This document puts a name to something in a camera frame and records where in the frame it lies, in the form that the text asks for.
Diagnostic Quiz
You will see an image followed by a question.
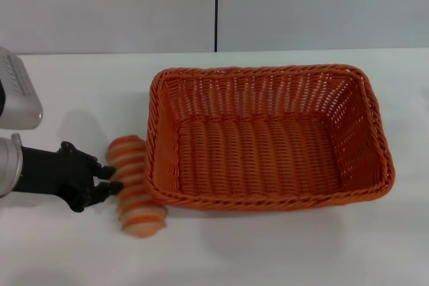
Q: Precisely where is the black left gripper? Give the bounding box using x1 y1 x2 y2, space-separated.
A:
15 141 125 213

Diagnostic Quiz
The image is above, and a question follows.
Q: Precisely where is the orange striped toy bread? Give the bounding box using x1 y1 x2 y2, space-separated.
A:
106 135 169 238

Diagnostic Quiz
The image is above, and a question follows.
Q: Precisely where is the orange woven plastic basket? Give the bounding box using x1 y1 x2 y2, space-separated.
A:
143 64 397 213

